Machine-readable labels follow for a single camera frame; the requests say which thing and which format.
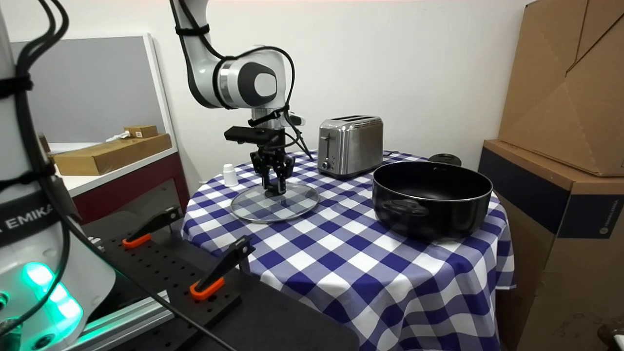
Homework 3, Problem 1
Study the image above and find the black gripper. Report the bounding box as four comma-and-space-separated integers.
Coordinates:
224, 126, 292, 195

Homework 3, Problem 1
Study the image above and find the round glass pot lid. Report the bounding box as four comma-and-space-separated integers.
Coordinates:
230, 183, 320, 224

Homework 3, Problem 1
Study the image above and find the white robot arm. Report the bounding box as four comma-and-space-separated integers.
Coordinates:
169, 0, 294, 195

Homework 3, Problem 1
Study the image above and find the black cooking pot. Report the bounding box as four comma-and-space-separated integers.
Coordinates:
372, 161, 493, 239

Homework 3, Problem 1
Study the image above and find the small white bottle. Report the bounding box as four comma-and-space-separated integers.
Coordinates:
222, 163, 238, 187

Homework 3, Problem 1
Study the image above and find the blue white checkered tablecloth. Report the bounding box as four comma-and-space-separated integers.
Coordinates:
181, 154, 515, 351

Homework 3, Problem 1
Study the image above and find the silver toaster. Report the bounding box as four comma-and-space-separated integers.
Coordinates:
318, 115, 384, 177

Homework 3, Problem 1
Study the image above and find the black orange clamp right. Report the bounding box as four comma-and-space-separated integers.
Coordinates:
189, 237, 253, 302

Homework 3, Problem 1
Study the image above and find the black orange clamp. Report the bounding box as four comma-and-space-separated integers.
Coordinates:
189, 237, 253, 302
121, 206, 181, 249

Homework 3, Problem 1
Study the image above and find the flat cardboard box on shelf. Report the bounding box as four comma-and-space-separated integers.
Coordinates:
54, 124, 171, 175

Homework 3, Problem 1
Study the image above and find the black orange clamp left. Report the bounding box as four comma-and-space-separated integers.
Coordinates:
121, 206, 181, 249

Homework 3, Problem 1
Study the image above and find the brown cardboard box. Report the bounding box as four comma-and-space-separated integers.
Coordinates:
499, 0, 624, 177

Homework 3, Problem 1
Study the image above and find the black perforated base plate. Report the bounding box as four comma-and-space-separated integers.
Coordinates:
78, 198, 357, 351

